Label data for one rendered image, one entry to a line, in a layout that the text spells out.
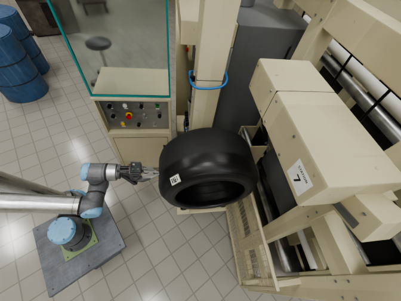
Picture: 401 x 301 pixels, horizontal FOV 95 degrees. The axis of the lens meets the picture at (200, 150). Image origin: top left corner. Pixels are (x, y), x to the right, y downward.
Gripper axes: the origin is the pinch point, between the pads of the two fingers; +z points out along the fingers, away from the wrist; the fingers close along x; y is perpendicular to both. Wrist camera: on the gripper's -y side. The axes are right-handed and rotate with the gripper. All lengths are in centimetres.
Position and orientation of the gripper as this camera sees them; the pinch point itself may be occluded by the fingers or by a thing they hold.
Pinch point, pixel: (157, 174)
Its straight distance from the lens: 106.0
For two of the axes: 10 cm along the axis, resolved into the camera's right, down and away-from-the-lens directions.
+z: 9.7, 0.4, 2.4
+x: -1.1, -8.2, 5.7
